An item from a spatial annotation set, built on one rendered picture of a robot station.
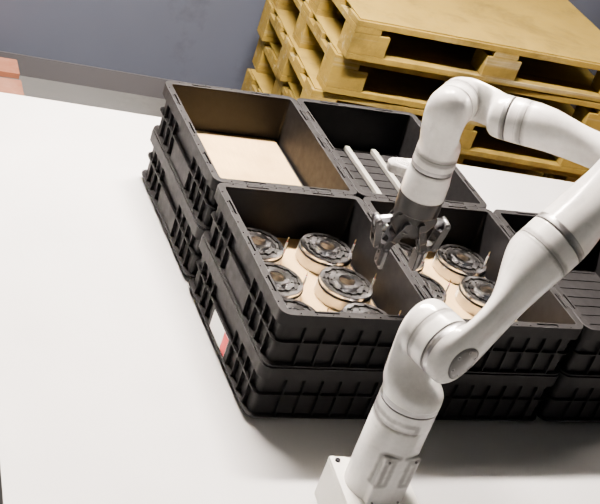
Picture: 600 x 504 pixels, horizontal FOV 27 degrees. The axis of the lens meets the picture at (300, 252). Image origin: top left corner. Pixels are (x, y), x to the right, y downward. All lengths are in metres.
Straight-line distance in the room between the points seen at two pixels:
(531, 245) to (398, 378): 0.27
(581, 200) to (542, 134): 0.15
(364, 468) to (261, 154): 0.96
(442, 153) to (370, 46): 1.86
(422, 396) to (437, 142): 0.41
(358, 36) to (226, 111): 1.18
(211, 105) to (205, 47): 2.05
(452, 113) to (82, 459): 0.77
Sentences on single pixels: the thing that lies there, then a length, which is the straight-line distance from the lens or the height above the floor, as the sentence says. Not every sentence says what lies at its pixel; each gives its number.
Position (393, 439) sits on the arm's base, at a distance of 1.86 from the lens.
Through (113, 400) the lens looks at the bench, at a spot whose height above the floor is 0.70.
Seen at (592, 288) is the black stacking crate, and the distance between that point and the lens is 2.67.
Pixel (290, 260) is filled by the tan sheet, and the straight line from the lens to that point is 2.33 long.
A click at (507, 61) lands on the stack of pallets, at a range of 4.04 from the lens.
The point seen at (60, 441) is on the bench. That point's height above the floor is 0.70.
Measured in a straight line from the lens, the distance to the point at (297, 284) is 2.21.
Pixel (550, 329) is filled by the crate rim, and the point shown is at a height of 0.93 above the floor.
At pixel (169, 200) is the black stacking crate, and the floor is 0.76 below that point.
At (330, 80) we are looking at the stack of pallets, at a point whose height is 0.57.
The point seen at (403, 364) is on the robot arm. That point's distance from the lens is 1.83.
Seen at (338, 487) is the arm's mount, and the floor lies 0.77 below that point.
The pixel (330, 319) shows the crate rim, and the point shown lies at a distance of 2.02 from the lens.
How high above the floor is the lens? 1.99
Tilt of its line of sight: 29 degrees down
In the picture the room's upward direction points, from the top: 20 degrees clockwise
